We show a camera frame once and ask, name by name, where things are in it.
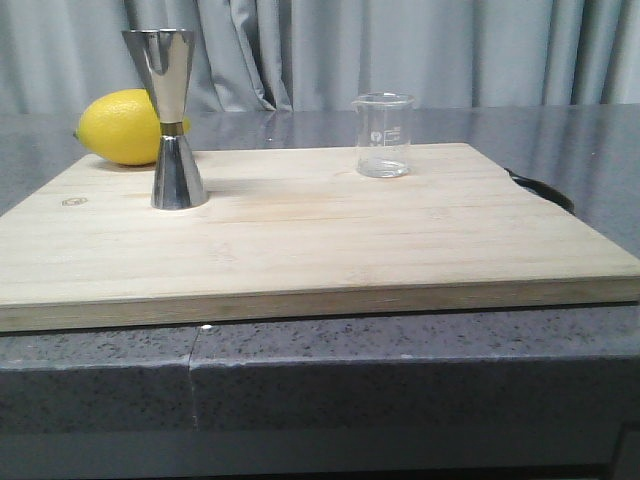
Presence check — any black cutting board handle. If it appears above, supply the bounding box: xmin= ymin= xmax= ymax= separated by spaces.
xmin=505 ymin=168 xmax=575 ymax=215

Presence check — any grey curtain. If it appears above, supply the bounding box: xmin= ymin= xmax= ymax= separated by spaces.
xmin=1 ymin=1 xmax=639 ymax=114

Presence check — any steel double jigger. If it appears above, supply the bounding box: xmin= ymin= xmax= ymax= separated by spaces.
xmin=122 ymin=28 xmax=208 ymax=210

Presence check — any small glass beaker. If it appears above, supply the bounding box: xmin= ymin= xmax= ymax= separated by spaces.
xmin=352 ymin=92 xmax=415 ymax=178

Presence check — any wooden cutting board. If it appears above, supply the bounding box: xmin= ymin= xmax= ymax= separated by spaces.
xmin=1 ymin=144 xmax=639 ymax=332

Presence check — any yellow lemon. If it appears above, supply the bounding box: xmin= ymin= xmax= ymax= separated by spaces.
xmin=75 ymin=89 xmax=161 ymax=166

